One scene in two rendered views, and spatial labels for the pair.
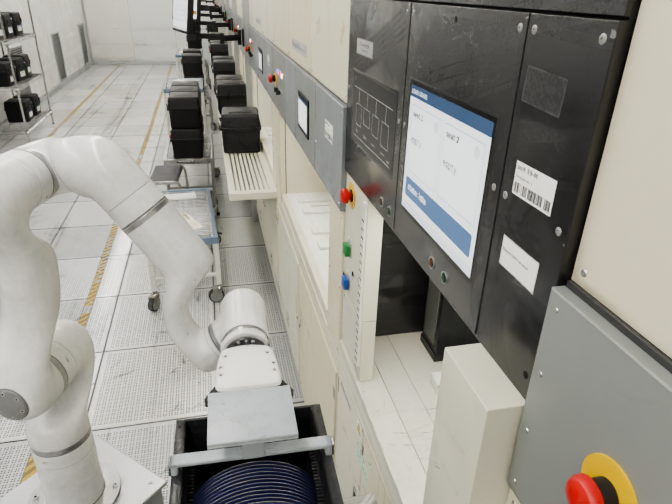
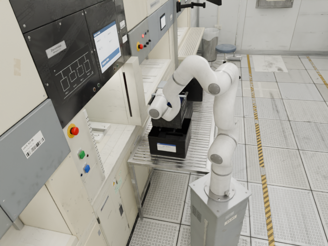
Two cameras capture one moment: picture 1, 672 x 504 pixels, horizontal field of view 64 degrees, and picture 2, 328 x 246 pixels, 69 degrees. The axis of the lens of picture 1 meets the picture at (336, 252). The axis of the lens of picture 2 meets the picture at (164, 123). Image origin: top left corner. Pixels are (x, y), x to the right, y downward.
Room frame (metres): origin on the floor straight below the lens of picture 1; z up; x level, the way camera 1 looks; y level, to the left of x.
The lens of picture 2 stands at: (1.83, 0.77, 1.99)
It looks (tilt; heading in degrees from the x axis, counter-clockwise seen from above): 36 degrees down; 210
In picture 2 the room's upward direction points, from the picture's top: 5 degrees counter-clockwise
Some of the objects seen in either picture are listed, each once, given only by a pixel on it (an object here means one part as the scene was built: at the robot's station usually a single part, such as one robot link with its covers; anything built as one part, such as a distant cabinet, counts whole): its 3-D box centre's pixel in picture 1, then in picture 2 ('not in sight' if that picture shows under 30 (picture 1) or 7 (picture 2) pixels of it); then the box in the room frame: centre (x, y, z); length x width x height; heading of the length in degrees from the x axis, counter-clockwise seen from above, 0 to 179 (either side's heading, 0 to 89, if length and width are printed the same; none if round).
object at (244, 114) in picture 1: (240, 129); not in sight; (3.64, 0.68, 0.93); 0.30 x 0.28 x 0.26; 11
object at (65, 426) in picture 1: (57, 381); (221, 156); (0.87, 0.58, 1.07); 0.19 x 0.12 x 0.24; 176
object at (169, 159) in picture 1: (192, 167); not in sight; (4.91, 1.40, 0.24); 0.94 x 0.53 x 0.48; 13
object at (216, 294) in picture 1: (186, 242); not in sight; (3.27, 1.02, 0.24); 0.97 x 0.52 x 0.48; 16
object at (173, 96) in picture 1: (184, 109); not in sight; (4.60, 1.33, 0.85); 0.30 x 0.28 x 0.26; 13
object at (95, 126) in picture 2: not in sight; (93, 131); (0.80, -0.45, 0.89); 0.22 x 0.21 x 0.04; 104
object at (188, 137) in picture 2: not in sight; (171, 135); (0.57, 0.12, 0.85); 0.28 x 0.28 x 0.17; 12
